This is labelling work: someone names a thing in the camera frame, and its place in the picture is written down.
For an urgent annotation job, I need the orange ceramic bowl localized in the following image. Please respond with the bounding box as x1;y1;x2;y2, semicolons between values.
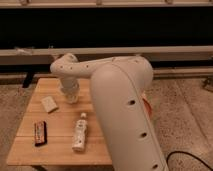
142;93;152;117

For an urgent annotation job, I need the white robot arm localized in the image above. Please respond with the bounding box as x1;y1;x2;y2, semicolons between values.
50;55;169;171

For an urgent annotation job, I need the black cable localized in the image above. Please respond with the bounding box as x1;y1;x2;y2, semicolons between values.
165;150;213;171

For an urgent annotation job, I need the long beige rail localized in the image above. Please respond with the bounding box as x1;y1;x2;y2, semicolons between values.
0;45;213;63

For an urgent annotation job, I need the wooden table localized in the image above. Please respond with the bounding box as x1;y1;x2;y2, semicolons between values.
7;78;111;166

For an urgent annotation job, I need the white plastic bottle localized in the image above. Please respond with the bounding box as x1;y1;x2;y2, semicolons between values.
72;112;88;152

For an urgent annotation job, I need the white sponge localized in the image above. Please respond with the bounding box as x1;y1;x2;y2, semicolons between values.
41;96;58;113

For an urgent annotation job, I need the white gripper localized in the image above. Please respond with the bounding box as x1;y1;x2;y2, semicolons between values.
60;77;79;103

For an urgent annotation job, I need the dark chocolate bar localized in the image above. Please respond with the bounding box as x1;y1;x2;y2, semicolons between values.
34;121;47;146

